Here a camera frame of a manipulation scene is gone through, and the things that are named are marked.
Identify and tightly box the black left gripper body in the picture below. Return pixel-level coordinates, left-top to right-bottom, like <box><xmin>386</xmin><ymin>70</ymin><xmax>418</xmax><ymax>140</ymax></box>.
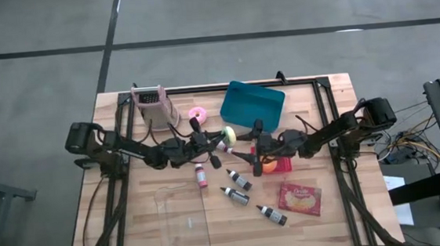
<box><xmin>186</xmin><ymin>114</ymin><xmax>223</xmax><ymax>172</ymax></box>

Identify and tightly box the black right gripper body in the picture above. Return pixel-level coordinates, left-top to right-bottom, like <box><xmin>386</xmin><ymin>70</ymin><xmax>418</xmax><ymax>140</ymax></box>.
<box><xmin>249</xmin><ymin>118</ymin><xmax>288</xmax><ymax>178</ymax></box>

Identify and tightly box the black food colouring bottle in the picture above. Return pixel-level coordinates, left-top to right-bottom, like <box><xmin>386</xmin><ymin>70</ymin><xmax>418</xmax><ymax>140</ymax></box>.
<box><xmin>225</xmin><ymin>166</ymin><xmax>253</xmax><ymax>193</ymax></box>
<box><xmin>255</xmin><ymin>202</ymin><xmax>289</xmax><ymax>230</ymax></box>
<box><xmin>220</xmin><ymin>183</ymin><xmax>251</xmax><ymax>208</ymax></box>

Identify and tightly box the orange frosted toy donut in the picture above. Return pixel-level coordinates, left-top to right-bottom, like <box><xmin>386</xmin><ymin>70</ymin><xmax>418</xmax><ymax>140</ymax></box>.
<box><xmin>260</xmin><ymin>158</ymin><xmax>279</xmax><ymax>175</ymax></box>

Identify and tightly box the pink frosted toy donut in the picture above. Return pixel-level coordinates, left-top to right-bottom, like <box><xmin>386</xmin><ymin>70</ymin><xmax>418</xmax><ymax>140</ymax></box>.
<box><xmin>187</xmin><ymin>105</ymin><xmax>209</xmax><ymax>126</ymax></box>

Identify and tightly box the red cracker packet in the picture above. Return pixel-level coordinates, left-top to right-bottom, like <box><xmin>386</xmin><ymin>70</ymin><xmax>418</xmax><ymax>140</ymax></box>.
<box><xmin>275</xmin><ymin>178</ymin><xmax>325</xmax><ymax>221</ymax></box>

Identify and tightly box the clear plastic bin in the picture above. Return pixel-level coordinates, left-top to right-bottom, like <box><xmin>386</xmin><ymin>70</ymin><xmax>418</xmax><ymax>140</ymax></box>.
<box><xmin>152</xmin><ymin>181</ymin><xmax>212</xmax><ymax>246</ymax></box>

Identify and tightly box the red plastic basket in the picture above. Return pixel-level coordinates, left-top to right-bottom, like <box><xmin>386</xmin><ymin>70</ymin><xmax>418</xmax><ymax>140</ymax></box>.
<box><xmin>249</xmin><ymin>143</ymin><xmax>293</xmax><ymax>176</ymax></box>

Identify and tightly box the teal plastic bin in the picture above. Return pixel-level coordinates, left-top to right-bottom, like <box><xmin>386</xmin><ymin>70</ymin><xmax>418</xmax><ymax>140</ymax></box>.
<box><xmin>216</xmin><ymin>76</ymin><xmax>289</xmax><ymax>138</ymax></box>

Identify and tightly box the pink box grater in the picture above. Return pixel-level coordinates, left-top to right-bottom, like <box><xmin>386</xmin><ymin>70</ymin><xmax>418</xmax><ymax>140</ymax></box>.
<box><xmin>130</xmin><ymin>82</ymin><xmax>182</xmax><ymax>135</ymax></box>

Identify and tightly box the white paper sheet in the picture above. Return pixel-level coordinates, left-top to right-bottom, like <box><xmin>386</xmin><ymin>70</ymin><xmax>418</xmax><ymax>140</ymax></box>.
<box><xmin>382</xmin><ymin>173</ymin><xmax>416</xmax><ymax>229</ymax></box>

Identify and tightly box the black flat bar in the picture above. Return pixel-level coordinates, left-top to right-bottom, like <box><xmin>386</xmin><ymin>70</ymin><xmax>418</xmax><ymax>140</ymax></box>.
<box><xmin>387</xmin><ymin>168</ymin><xmax>440</xmax><ymax>207</ymax></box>

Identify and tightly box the black aluminium table frame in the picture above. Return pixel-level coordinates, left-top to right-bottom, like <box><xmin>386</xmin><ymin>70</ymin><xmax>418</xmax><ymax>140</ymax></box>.
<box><xmin>59</xmin><ymin>62</ymin><xmax>406</xmax><ymax>246</ymax></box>

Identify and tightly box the yellow cable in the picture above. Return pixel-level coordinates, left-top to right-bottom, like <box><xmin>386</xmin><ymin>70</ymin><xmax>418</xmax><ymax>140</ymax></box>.
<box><xmin>371</xmin><ymin>99</ymin><xmax>440</xmax><ymax>176</ymax></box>

